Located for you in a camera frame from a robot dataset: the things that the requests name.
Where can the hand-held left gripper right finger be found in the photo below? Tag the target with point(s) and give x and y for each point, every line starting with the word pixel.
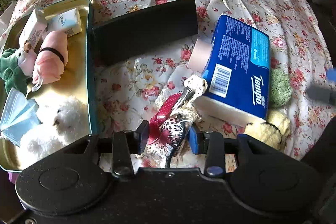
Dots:
pixel 194 140

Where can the cream lace scrunchie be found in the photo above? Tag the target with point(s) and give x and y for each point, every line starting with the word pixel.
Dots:
pixel 195 83

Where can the yellow fluffy scrunchie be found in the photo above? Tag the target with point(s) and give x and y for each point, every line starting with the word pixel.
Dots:
pixel 278 127

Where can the leopard print hair bow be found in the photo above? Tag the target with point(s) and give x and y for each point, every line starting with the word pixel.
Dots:
pixel 173 130

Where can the green crochet scrunchie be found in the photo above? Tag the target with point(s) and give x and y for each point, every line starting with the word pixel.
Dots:
pixel 281 87

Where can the white fluffy plush toy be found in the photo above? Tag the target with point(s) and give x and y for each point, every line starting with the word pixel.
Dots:
pixel 56 129

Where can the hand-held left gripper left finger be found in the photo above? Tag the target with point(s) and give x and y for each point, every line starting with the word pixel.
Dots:
pixel 143 133

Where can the beige tape roll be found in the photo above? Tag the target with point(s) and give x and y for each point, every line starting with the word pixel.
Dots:
pixel 199 56

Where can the black hair band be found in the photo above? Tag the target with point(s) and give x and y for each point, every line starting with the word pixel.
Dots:
pixel 53 50

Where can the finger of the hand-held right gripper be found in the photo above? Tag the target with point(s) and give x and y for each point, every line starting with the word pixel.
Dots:
pixel 321 92

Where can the blue face mask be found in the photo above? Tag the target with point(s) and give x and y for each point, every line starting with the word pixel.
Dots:
pixel 18 116

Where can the blue tissue pack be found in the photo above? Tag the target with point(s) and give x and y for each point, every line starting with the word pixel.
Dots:
pixel 239 64

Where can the green hooded plush toy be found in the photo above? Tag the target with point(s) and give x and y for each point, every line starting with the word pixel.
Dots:
pixel 11 66

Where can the pink plush toy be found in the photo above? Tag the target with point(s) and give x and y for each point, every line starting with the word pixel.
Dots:
pixel 51 66

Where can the cream crochet lace band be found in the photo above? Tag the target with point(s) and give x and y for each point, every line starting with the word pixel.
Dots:
pixel 190 112

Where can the red polka dot ribbon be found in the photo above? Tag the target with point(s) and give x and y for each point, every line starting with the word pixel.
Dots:
pixel 162 115

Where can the white blue-print tissue packet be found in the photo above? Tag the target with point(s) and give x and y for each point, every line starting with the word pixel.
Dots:
pixel 65 22

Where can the white pink tissue packet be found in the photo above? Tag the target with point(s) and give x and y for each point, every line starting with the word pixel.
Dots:
pixel 32 28

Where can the gold metal tin tray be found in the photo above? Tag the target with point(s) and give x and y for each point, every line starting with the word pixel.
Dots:
pixel 76 77

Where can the black rectangular case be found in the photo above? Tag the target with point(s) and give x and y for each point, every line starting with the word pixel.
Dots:
pixel 144 29

